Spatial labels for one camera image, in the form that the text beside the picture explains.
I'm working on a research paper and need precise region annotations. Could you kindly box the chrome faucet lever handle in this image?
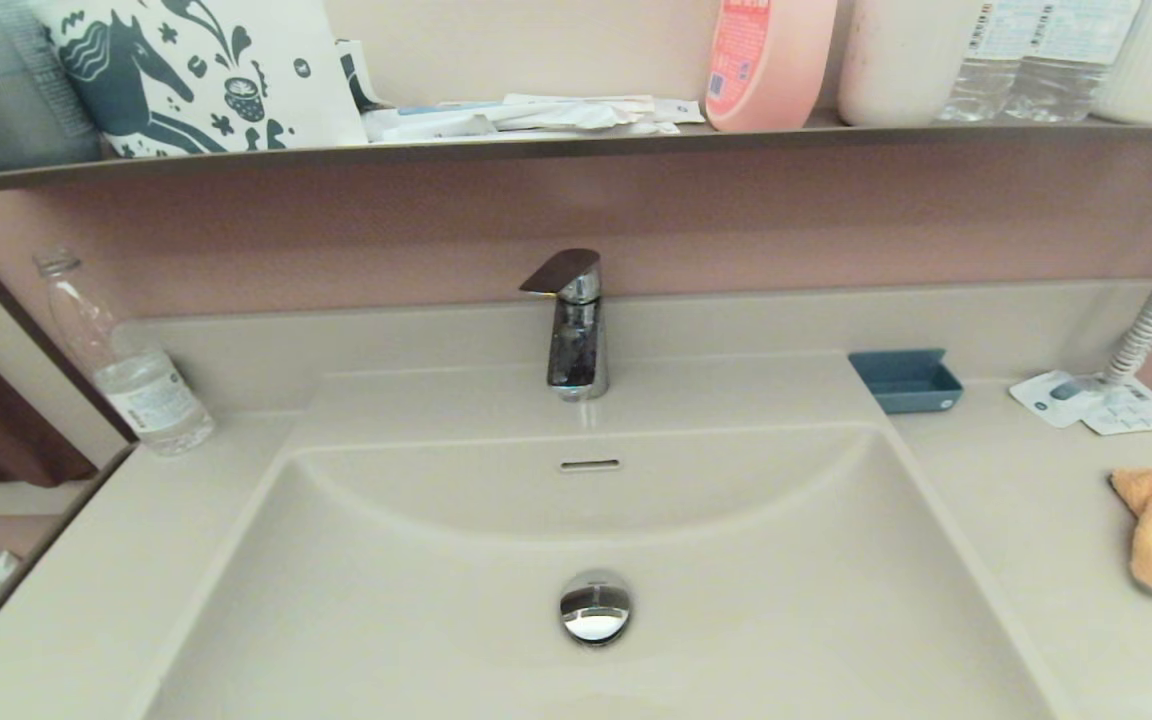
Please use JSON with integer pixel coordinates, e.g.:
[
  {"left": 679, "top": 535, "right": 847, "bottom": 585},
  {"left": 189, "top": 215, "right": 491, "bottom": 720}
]
[{"left": 519, "top": 249, "right": 602, "bottom": 300}]

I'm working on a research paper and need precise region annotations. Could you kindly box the pink lotion bottle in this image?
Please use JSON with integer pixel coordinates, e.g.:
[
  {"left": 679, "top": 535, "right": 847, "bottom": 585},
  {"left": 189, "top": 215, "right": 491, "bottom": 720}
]
[{"left": 704, "top": 0, "right": 837, "bottom": 133}]

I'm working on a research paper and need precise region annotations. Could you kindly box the crumpled white packet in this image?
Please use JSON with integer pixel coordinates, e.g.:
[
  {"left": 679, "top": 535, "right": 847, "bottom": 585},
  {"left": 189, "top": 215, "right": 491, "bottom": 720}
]
[{"left": 496, "top": 93, "right": 682, "bottom": 138}]

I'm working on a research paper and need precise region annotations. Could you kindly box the white blister card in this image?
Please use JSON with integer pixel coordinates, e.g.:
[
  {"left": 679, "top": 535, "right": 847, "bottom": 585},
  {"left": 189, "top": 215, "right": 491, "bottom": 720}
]
[{"left": 1009, "top": 370, "right": 1107, "bottom": 428}]

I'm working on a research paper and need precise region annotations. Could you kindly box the white printed leaflet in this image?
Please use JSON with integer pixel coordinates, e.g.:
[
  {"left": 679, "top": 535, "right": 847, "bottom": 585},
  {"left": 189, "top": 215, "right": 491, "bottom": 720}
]
[{"left": 1081, "top": 378, "right": 1152, "bottom": 437}]

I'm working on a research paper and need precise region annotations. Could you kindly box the brown wall shelf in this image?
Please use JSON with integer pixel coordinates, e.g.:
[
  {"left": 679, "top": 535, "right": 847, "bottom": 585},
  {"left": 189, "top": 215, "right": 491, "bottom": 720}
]
[{"left": 0, "top": 110, "right": 1152, "bottom": 198}]

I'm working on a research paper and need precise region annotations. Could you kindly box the chrome drain stopper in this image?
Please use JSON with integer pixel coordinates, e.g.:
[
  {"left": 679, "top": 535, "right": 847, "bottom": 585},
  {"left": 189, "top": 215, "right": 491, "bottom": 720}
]
[{"left": 558, "top": 570, "right": 633, "bottom": 648}]

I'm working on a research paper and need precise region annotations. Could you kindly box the white round jar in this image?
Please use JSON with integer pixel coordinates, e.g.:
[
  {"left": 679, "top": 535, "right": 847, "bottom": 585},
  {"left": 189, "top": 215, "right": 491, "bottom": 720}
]
[{"left": 838, "top": 0, "right": 987, "bottom": 128}]

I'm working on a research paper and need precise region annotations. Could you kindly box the white packet blue stripe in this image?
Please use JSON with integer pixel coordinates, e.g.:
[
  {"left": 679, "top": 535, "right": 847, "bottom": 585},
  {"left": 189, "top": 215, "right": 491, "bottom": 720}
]
[{"left": 364, "top": 100, "right": 507, "bottom": 143}]

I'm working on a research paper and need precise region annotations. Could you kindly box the chrome faucet body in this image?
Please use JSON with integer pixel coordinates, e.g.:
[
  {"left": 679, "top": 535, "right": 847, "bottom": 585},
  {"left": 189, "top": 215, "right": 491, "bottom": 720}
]
[{"left": 546, "top": 275, "right": 609, "bottom": 403}]

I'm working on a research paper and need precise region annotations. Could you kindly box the uncapped clear plastic bottle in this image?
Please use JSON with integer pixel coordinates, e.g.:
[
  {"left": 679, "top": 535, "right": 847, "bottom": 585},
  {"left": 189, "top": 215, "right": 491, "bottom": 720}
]
[{"left": 33, "top": 252, "right": 215, "bottom": 458}]

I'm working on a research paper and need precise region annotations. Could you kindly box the white horse print bag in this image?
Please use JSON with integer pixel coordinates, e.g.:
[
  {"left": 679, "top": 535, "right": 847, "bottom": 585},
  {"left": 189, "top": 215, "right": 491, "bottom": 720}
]
[{"left": 31, "top": 0, "right": 369, "bottom": 159}]

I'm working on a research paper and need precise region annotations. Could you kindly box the beige ceramic sink basin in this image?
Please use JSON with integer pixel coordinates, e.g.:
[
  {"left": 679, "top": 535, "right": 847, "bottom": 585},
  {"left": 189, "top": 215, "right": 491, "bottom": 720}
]
[{"left": 141, "top": 420, "right": 1057, "bottom": 720}]

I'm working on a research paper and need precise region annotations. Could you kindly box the clear plastic water bottle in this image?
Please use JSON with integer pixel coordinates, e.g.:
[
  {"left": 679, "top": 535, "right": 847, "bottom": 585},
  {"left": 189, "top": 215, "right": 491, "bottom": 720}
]
[
  {"left": 936, "top": 0, "right": 1037, "bottom": 123},
  {"left": 1006, "top": 0, "right": 1142, "bottom": 123}
]

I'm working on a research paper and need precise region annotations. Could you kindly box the blue soap dish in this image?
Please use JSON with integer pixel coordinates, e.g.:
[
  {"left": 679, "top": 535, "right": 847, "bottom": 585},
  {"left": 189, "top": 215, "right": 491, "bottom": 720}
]
[{"left": 848, "top": 348, "right": 964, "bottom": 414}]

